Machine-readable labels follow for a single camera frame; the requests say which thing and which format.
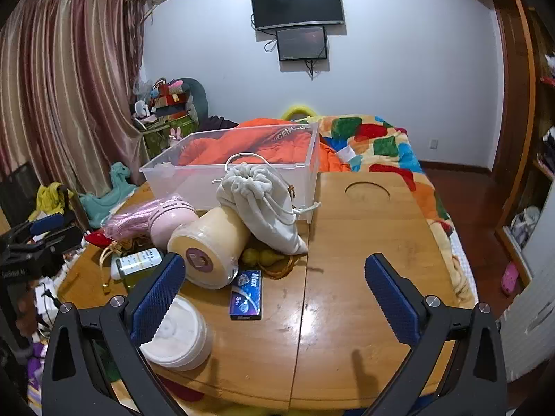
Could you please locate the green bottle with white label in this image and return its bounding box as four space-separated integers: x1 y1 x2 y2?
110 248 166 294

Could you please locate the green gourd pendant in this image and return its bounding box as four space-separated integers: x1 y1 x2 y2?
240 247 302 279

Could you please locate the orange quilt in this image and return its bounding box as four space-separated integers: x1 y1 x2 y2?
178 118 350 175

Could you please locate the white drawstring bag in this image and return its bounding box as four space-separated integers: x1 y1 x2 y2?
216 153 324 255

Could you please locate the colourful patchwork blanket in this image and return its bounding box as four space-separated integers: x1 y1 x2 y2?
312 114 476 305

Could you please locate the white lidded jar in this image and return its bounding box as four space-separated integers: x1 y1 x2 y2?
139 295 213 372

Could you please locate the white cabinet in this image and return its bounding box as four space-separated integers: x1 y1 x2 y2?
498 229 555 383

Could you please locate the wooden desk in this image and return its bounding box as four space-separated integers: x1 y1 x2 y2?
56 171 461 416

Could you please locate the teal toy horse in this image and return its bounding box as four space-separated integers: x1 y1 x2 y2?
80 161 142 228

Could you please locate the yellow cloth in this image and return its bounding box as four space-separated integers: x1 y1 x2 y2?
37 183 75 223

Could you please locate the gold ribbon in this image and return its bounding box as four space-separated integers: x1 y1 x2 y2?
97 241 131 296

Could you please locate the pink striped pouch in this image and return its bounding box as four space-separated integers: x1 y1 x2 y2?
101 206 157 242

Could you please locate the small blue box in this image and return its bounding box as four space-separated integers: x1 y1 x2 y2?
228 269 263 322

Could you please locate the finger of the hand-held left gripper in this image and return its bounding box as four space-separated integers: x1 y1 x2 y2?
26 226 84 261
9 213 67 243

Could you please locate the wooden wardrobe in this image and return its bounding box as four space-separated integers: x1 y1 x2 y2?
438 0 555 284

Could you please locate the small black wall monitor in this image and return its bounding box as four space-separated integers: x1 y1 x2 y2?
276 26 329 62

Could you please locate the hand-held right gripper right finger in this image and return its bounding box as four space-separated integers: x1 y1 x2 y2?
363 253 508 416

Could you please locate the pink slipper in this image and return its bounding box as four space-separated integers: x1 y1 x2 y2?
501 262 519 296

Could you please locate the pink round case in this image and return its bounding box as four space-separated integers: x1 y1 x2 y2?
150 197 201 250

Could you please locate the black wall television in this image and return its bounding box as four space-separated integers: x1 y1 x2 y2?
250 0 346 32

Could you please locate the clear plastic storage box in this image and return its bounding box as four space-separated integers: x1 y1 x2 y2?
139 122 322 224

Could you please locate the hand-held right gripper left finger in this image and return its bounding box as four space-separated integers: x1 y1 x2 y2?
41 252 187 416

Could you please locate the striped pink curtain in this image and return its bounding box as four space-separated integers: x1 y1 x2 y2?
0 0 146 202

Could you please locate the grey round cushion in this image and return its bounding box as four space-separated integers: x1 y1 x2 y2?
180 78 210 123

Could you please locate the pile of toys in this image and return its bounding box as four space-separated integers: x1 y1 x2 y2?
132 77 196 124

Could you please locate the cream jar with purple label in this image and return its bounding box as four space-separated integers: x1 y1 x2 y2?
167 206 253 290

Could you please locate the yellow ring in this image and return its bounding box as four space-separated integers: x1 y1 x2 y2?
281 104 320 121

